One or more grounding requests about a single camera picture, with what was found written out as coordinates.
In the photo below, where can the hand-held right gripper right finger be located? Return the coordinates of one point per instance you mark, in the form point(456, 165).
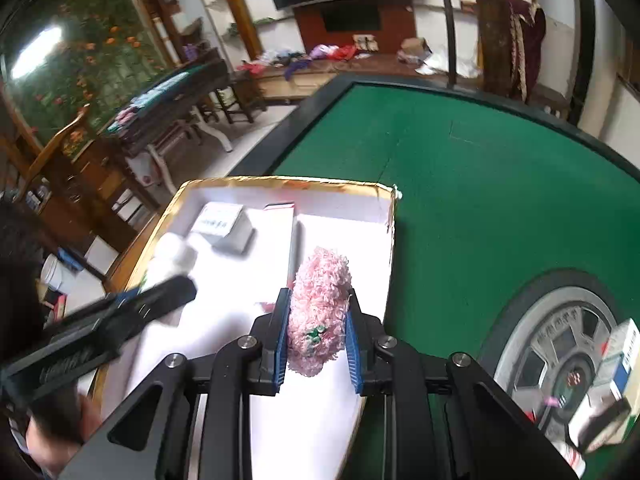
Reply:
point(352, 350)

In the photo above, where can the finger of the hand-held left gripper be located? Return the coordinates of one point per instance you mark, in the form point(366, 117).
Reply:
point(160, 300)

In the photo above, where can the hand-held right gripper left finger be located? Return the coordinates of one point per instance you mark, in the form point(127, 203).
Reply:
point(280, 340)

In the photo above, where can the plain white plastic bottle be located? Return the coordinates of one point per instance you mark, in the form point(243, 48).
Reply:
point(170, 260)

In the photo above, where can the pink fluffy scrunchie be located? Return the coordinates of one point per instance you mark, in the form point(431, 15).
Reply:
point(320, 300)

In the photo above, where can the gold-edged cardboard box tray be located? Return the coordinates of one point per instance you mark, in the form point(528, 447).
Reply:
point(330, 240)

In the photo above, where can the black tape roll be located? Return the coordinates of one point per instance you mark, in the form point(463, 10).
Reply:
point(607, 425)

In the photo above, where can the person's left hand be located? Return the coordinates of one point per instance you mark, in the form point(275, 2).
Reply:
point(50, 445)

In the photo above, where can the white plastic bucket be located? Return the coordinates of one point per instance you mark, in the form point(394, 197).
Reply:
point(55, 272)

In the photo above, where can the grey white small box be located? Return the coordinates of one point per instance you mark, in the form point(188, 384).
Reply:
point(222, 225)

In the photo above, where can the red white long box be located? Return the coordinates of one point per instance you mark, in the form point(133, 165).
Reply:
point(280, 240)

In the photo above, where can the light wooden armchair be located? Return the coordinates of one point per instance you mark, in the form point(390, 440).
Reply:
point(55, 145)

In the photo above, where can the round grey table control panel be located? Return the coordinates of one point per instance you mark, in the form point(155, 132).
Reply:
point(540, 360)

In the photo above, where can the dark wooden mahjong table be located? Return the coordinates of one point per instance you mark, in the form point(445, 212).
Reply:
point(185, 90)

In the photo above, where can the white red-label pill bottle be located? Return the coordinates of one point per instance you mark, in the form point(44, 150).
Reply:
point(572, 460)

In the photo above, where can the blue white medicine box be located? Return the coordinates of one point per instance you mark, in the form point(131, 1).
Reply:
point(620, 360)

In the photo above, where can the pile of colourful clothes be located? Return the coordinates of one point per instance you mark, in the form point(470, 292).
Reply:
point(320, 55)

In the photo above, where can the small open cardboard box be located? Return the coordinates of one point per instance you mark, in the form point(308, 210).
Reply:
point(414, 50)

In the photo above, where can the red-brown television cabinet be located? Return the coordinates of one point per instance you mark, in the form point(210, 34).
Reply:
point(305, 25)

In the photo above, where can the dark wooden chair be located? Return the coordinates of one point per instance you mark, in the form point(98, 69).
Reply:
point(495, 40)

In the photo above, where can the maroon fringed cloth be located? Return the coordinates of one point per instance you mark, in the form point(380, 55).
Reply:
point(527, 40)

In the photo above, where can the floral wall poster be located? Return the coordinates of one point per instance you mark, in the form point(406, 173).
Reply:
point(100, 60)

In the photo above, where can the white wall socket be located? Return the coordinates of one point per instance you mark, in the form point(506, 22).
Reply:
point(365, 42)

